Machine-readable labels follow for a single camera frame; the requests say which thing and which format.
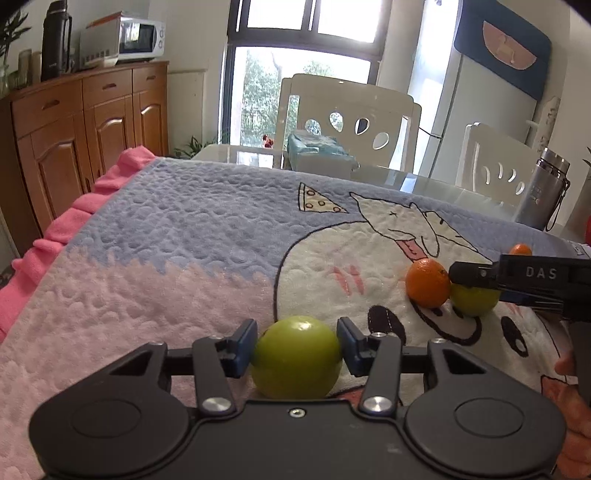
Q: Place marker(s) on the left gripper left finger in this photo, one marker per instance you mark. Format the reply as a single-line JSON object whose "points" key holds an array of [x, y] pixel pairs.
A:
{"points": [[211, 361]]}

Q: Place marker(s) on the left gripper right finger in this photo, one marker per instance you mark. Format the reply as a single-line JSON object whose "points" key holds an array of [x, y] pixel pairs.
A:
{"points": [[382, 359]]}

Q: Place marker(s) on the green apple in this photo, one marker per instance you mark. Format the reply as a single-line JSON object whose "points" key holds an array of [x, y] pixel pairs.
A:
{"points": [[474, 301], [296, 358]]}

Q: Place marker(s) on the person's right hand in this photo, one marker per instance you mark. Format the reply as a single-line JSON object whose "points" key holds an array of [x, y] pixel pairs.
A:
{"points": [[574, 460]]}

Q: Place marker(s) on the small orange tangerine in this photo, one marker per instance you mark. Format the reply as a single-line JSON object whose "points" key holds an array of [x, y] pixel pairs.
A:
{"points": [[521, 249]]}

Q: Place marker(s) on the grey thermos bottle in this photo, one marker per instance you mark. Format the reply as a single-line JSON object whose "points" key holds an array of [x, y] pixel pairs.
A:
{"points": [[548, 186]]}

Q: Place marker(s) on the cartoon cat blanket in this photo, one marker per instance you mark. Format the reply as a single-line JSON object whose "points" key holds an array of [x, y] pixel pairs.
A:
{"points": [[173, 250]]}

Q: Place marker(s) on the white chair near fridge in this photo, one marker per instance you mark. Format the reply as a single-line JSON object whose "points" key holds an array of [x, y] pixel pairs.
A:
{"points": [[495, 165]]}

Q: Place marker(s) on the white refrigerator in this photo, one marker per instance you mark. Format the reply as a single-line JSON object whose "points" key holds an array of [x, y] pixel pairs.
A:
{"points": [[454, 91]]}

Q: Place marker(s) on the tissue pack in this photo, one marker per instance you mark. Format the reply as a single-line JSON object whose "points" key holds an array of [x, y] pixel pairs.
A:
{"points": [[319, 155]]}

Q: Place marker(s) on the white chair near window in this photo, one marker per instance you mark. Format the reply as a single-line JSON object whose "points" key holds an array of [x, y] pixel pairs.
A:
{"points": [[365, 119]]}

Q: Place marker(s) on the blue fridge cover cloth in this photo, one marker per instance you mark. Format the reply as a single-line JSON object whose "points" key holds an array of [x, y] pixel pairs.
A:
{"points": [[497, 38]]}

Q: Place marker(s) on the wooden sideboard cabinet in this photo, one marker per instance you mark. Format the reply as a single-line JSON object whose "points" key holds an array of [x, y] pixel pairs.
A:
{"points": [[60, 136]]}

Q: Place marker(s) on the white microwave oven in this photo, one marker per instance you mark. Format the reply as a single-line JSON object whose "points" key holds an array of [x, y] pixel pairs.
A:
{"points": [[123, 38]]}

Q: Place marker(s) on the black thermos flask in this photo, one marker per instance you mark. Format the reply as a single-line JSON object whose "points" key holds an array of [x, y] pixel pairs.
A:
{"points": [[57, 28]]}

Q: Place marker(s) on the window frame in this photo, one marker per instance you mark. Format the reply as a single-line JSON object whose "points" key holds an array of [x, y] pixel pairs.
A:
{"points": [[272, 40]]}

